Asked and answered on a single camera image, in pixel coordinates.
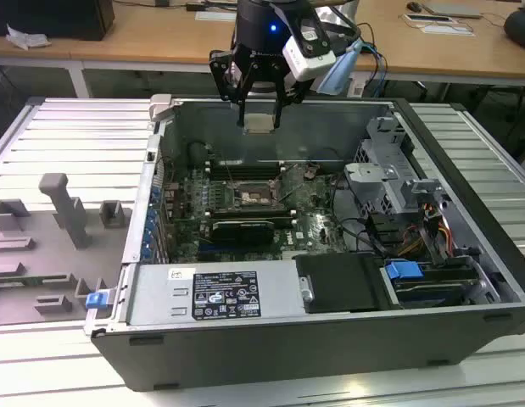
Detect black cylinder part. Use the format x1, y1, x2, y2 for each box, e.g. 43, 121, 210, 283
187, 142, 211, 165

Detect black box on desk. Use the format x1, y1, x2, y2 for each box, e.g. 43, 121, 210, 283
0, 0, 116, 42

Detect grey parts rack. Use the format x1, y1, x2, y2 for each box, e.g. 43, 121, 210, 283
0, 172, 134, 327

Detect white paper sheets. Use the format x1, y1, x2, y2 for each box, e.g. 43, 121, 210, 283
399, 12, 476, 38

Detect grey closed laptop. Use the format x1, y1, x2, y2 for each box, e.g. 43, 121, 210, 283
422, 1, 484, 20

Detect CPU socket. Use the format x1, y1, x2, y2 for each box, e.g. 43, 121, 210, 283
232, 181, 275, 209

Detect crumpled white paper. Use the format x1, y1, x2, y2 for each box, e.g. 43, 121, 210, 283
5, 23, 52, 52

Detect wooden desk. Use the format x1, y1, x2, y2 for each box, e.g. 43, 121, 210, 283
0, 0, 525, 98

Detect grey power supply unit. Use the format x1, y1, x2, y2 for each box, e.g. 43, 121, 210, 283
126, 260, 308, 326

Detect grey case release latch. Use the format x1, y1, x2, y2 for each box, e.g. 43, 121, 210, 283
148, 93, 175, 123

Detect black open PC case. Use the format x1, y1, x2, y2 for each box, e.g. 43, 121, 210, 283
82, 92, 525, 393

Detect black expansion card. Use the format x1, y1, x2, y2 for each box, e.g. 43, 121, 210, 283
210, 218, 276, 248

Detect green motherboard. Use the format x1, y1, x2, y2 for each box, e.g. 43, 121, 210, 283
159, 163, 365, 262

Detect orange yellow power wires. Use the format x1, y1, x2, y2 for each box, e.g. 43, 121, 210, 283
396, 223, 453, 256

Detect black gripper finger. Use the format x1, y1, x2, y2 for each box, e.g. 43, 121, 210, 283
209, 48, 257, 128
270, 59, 308, 129

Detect grey metal drive cage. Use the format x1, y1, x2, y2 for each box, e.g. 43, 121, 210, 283
343, 116, 455, 218

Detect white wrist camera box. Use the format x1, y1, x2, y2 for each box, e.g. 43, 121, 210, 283
282, 16, 337, 81

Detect black RAM slot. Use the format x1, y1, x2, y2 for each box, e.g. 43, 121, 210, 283
208, 159, 285, 180
207, 204, 298, 222

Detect metal socket cover frame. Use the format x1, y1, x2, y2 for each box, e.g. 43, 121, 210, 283
273, 164, 310, 203

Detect black wire on motherboard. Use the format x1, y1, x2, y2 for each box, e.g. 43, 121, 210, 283
332, 172, 388, 258

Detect hard disk in blue carrier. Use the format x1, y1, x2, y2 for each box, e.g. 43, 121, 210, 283
383, 261, 479, 307

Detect silver square CPU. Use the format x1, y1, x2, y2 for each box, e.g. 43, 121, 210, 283
243, 113, 276, 135

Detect black round bag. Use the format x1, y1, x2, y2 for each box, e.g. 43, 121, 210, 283
503, 8, 525, 50

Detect blue cable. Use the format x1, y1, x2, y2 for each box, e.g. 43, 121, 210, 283
358, 36, 389, 99

